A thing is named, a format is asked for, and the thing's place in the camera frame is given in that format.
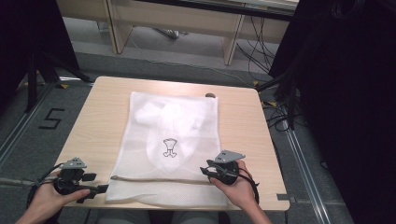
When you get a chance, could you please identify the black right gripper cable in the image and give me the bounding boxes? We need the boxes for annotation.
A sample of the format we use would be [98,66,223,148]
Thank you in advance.
[237,167,262,206]

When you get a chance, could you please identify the person's right hand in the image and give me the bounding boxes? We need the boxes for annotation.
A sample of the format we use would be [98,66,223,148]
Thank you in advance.
[208,159,260,213]

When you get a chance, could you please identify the metal floor rail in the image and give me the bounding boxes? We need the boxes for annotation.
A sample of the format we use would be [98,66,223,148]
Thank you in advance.
[283,123,332,224]
[0,83,54,166]

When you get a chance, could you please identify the grey tape strip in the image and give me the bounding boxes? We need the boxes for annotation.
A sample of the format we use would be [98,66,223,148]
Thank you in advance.
[276,193,297,203]

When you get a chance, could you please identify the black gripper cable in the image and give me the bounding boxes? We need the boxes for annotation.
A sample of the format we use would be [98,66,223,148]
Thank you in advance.
[237,167,262,206]
[25,162,65,210]

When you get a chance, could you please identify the white mesh laundry bag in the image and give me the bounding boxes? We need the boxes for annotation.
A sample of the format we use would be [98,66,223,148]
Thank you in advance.
[105,91,230,209]

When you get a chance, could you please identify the person's left hand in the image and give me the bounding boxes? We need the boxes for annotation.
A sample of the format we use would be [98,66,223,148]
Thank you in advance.
[26,169,92,219]

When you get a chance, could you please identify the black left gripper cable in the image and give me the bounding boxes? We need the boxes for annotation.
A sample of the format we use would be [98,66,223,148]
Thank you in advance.
[25,162,65,210]

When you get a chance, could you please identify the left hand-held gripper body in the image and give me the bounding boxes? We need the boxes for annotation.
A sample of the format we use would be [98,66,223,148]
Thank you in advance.
[53,157,94,197]

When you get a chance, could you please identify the black floor cables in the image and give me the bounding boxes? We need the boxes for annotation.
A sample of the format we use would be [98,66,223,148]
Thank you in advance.
[262,98,301,133]

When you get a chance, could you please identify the white garment with black print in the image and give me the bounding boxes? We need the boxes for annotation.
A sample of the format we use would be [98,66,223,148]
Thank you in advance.
[134,98,217,175]

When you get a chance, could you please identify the black hanging cables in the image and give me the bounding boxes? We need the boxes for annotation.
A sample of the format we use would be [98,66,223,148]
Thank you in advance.
[235,15,282,82]

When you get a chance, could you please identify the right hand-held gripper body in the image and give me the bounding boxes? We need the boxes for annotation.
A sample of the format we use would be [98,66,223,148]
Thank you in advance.
[205,149,247,187]

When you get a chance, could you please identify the grey power strip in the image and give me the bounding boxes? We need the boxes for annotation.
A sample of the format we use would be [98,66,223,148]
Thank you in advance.
[152,27,189,40]

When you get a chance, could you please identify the black curtain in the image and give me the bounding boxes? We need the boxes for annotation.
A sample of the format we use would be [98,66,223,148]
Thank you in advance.
[0,0,80,108]
[268,0,396,224]

